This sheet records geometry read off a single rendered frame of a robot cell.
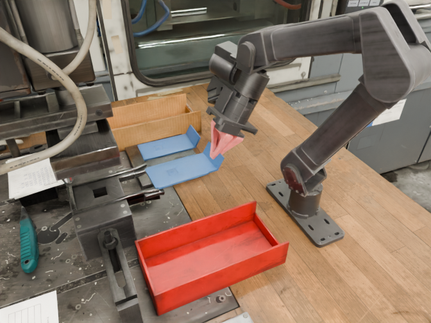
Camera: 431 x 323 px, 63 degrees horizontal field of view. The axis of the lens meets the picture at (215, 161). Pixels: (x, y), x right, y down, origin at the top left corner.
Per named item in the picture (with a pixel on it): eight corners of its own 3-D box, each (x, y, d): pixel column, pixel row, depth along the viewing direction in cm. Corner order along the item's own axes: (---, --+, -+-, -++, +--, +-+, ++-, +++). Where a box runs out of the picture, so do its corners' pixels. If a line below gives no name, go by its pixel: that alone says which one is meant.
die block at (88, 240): (138, 244, 70) (132, 218, 65) (86, 262, 66) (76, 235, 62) (116, 183, 84) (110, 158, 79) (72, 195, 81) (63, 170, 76)
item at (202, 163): (224, 168, 75) (224, 157, 73) (156, 189, 69) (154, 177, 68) (210, 152, 80) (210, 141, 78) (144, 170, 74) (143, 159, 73)
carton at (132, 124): (201, 134, 103) (201, 110, 98) (115, 156, 94) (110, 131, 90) (185, 114, 112) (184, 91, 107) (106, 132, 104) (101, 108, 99)
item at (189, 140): (201, 146, 93) (201, 137, 91) (144, 161, 88) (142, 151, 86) (191, 133, 98) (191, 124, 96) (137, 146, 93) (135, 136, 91)
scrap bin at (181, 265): (285, 263, 66) (289, 241, 62) (158, 316, 58) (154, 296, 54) (253, 220, 75) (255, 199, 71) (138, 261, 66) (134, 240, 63)
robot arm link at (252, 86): (221, 87, 71) (237, 55, 69) (236, 91, 76) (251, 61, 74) (247, 103, 68) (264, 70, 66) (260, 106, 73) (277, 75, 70)
